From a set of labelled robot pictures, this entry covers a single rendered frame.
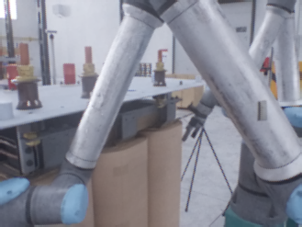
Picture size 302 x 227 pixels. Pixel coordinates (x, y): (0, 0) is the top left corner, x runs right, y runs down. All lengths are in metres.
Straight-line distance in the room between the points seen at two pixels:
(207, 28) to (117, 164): 0.91
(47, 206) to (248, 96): 0.50
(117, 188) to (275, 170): 0.87
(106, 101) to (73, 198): 0.24
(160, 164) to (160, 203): 0.28
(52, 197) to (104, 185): 0.70
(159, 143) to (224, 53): 1.14
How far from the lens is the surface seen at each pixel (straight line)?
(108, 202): 1.36
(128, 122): 1.31
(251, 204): 0.88
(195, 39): 0.52
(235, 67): 0.53
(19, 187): 0.65
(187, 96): 7.42
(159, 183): 1.71
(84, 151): 0.69
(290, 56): 1.41
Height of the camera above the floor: 1.52
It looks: 12 degrees down
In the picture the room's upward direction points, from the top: straight up
